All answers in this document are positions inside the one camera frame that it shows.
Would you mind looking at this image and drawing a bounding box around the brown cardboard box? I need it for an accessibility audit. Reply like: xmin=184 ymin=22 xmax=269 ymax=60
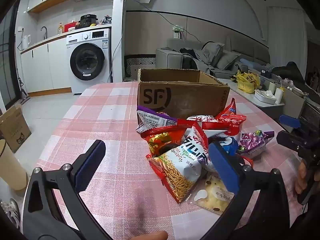
xmin=137 ymin=67 xmax=230 ymax=120

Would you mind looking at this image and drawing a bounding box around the wall socket with plug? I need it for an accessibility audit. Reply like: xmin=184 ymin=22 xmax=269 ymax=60
xmin=172 ymin=25 xmax=184 ymax=39

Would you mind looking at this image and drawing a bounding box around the black pressure cooker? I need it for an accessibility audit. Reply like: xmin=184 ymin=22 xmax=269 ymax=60
xmin=80 ymin=14 xmax=98 ymax=28

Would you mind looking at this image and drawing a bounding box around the blue cookie packet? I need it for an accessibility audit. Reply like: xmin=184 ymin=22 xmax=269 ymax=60
xmin=220 ymin=136 xmax=240 ymax=155

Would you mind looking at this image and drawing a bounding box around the purple white snack packet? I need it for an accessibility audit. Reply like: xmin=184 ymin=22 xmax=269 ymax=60
xmin=136 ymin=105 xmax=180 ymax=133

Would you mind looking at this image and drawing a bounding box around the blue cable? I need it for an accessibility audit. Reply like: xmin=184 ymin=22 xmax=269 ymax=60
xmin=124 ymin=0 xmax=187 ymax=42

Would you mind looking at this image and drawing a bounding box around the white kitchen counter cabinet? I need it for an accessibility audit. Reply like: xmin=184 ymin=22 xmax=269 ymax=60
xmin=20 ymin=34 xmax=73 ymax=94

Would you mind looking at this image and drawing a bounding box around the red gold snack packet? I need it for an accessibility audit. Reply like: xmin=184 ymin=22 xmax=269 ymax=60
xmin=141 ymin=126 xmax=188 ymax=158

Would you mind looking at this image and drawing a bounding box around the dark glass door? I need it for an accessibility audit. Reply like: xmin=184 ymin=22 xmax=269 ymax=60
xmin=0 ymin=12 xmax=18 ymax=110

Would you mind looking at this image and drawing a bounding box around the grey pillow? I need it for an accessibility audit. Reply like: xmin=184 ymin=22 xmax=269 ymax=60
xmin=215 ymin=51 xmax=240 ymax=70

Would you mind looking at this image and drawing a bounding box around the black white patterned board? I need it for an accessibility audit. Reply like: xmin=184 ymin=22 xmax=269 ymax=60
xmin=124 ymin=55 xmax=157 ymax=78

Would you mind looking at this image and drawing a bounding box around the white coffee table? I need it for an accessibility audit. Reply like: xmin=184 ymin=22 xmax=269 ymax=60
xmin=217 ymin=77 xmax=307 ymax=133

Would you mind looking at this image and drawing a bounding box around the grey jacket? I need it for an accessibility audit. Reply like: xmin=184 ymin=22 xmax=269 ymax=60
xmin=180 ymin=41 xmax=225 ymax=73

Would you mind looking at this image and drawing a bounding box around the white sneaker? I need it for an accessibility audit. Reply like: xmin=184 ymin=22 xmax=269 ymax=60
xmin=0 ymin=197 xmax=20 ymax=228

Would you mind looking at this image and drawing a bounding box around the purple grape candy packet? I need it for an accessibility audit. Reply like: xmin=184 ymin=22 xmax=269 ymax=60
xmin=237 ymin=130 xmax=275 ymax=155

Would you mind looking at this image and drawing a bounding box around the cream cylinder bin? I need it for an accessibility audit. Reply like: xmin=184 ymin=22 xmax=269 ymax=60
xmin=0 ymin=139 xmax=27 ymax=190

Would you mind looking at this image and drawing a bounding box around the clear cake packet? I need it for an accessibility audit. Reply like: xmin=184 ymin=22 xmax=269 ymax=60
xmin=186 ymin=174 xmax=235 ymax=215

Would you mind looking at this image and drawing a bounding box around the white fried sticks snack packet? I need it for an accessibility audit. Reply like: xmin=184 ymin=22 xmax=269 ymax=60
xmin=147 ymin=146 xmax=208 ymax=204

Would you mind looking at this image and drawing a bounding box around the dark cloth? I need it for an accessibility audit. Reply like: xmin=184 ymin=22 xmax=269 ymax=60
xmin=272 ymin=61 xmax=320 ymax=93

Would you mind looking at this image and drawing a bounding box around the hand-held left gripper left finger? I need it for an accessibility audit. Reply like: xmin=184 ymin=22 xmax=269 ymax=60
xmin=22 ymin=140 xmax=113 ymax=240

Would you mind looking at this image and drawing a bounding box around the pink checked tablecloth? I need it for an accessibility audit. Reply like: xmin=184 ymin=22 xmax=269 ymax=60
xmin=35 ymin=81 xmax=300 ymax=240

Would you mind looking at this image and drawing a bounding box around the grey sofa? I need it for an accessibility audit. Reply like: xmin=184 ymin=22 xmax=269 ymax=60
xmin=155 ymin=38 xmax=270 ymax=79

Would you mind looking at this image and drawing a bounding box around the white dish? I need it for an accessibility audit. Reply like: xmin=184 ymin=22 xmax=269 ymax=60
xmin=254 ymin=89 xmax=277 ymax=105

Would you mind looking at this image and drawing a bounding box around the white washing machine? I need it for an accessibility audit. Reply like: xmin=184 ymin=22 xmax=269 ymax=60
xmin=66 ymin=27 xmax=112 ymax=95

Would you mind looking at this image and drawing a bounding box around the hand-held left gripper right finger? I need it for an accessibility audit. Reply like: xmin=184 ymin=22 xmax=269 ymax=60
xmin=200 ymin=142 xmax=304 ymax=240

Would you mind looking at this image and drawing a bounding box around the printed cardboard box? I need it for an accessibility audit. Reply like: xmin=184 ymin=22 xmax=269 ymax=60
xmin=0 ymin=105 xmax=32 ymax=153

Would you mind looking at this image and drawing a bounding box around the white red lettered snack packet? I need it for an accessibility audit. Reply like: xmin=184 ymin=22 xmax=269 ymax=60
xmin=182 ymin=125 xmax=215 ymax=173

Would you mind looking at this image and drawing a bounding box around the upright vacuum cleaner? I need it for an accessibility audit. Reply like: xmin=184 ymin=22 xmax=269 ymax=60
xmin=17 ymin=70 xmax=30 ymax=103

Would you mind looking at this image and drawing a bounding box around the person's right hand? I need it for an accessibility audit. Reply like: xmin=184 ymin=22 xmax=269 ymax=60
xmin=295 ymin=160 xmax=310 ymax=195

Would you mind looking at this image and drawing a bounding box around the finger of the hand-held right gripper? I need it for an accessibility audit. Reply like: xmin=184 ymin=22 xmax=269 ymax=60
xmin=279 ymin=114 xmax=302 ymax=130
xmin=276 ymin=130 xmax=305 ymax=153

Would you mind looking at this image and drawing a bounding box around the yellow plastic bag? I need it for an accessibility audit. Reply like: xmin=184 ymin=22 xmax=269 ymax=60
xmin=236 ymin=71 xmax=260 ymax=94

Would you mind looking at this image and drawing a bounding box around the person's left hand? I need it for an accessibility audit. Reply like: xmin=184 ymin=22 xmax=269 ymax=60
xmin=132 ymin=231 xmax=168 ymax=240

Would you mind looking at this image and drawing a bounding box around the red blue-label snack packet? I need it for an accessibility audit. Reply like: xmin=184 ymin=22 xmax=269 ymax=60
xmin=215 ymin=97 xmax=247 ymax=137

